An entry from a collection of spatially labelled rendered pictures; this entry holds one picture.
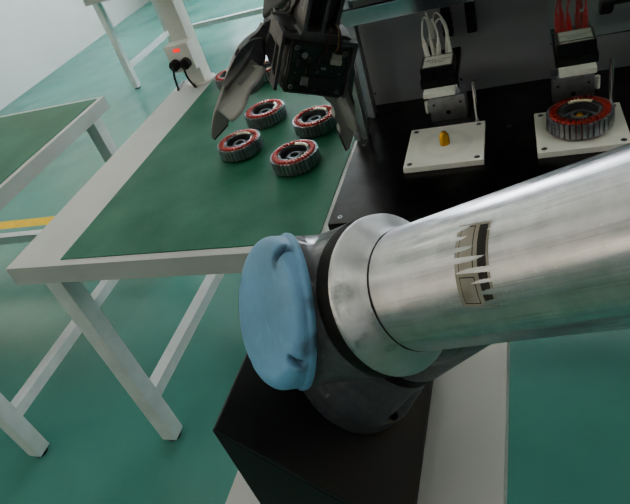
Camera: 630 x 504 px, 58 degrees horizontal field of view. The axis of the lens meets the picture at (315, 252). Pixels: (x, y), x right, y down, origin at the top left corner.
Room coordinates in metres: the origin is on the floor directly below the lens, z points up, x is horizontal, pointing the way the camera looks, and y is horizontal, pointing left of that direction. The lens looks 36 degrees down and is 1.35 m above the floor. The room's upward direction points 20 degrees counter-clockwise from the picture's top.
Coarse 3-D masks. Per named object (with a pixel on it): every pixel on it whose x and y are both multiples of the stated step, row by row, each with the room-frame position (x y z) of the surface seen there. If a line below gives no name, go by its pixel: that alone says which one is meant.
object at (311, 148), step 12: (288, 144) 1.21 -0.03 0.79; (300, 144) 1.19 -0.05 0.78; (312, 144) 1.16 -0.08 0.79; (276, 156) 1.17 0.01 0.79; (288, 156) 1.17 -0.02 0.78; (300, 156) 1.13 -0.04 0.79; (312, 156) 1.12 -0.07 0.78; (276, 168) 1.14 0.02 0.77; (288, 168) 1.12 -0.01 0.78; (300, 168) 1.11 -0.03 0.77
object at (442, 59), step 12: (456, 48) 1.13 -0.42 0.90; (432, 60) 1.06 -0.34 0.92; (444, 60) 1.04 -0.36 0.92; (456, 60) 1.06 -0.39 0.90; (420, 72) 1.03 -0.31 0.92; (432, 72) 1.02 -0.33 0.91; (444, 72) 1.01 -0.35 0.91; (456, 72) 1.02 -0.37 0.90; (420, 84) 1.03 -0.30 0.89; (432, 84) 1.02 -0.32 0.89; (444, 84) 1.01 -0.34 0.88; (456, 84) 1.02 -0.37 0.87; (432, 96) 1.00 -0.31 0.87
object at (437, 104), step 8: (464, 88) 1.09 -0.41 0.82; (448, 96) 1.09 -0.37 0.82; (456, 96) 1.08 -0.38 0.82; (464, 96) 1.07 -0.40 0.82; (432, 104) 1.10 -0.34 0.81; (440, 104) 1.09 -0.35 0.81; (448, 104) 1.09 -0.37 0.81; (456, 104) 1.08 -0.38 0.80; (464, 104) 1.07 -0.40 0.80; (432, 112) 1.10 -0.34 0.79; (440, 112) 1.09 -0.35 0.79; (448, 112) 1.09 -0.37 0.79; (456, 112) 1.08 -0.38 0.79; (464, 112) 1.07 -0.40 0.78; (432, 120) 1.10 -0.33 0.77; (440, 120) 1.10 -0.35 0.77
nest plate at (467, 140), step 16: (432, 128) 1.06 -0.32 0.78; (448, 128) 1.03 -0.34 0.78; (464, 128) 1.01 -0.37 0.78; (480, 128) 0.99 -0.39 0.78; (416, 144) 1.01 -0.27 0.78; (432, 144) 0.99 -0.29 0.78; (464, 144) 0.95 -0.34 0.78; (480, 144) 0.93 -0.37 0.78; (416, 160) 0.96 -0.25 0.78; (432, 160) 0.94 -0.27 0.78; (448, 160) 0.92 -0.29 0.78; (464, 160) 0.90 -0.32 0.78; (480, 160) 0.88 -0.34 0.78
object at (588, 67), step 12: (552, 48) 1.00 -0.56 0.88; (564, 48) 0.92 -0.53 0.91; (576, 48) 0.91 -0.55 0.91; (588, 48) 0.91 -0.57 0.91; (564, 60) 0.92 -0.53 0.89; (576, 60) 0.91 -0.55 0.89; (588, 60) 0.90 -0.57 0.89; (564, 72) 0.90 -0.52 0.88; (576, 72) 0.89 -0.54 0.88; (588, 72) 0.89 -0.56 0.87
